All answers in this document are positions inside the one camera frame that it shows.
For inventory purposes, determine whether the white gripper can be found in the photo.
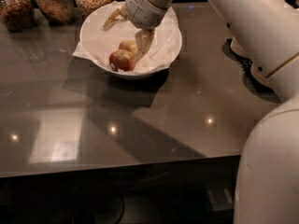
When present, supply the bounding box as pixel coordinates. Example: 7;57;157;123
103;0;166;62

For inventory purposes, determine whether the yellow-red back apple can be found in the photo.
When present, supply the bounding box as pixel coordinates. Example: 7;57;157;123
119;39;138;56

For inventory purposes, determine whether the red front apple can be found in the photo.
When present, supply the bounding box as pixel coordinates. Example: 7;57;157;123
109;49;135;72

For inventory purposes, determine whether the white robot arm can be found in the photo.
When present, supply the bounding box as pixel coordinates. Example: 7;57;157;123
207;0;299;224

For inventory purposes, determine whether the white ceramic bowl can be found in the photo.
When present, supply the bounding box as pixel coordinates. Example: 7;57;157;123
79;1;183;81

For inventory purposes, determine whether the white paper liner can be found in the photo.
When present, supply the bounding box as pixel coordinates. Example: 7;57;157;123
72;0;181;75

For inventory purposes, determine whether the rear stack of paper bowls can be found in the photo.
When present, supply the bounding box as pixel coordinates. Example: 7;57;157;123
230;37;249;59

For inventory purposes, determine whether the leftmost glass cereal jar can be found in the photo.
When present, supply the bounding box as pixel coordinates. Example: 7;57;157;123
0;0;36;32

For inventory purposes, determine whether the black rubber mat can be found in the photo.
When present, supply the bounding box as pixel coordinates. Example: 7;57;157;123
226;38;271;93

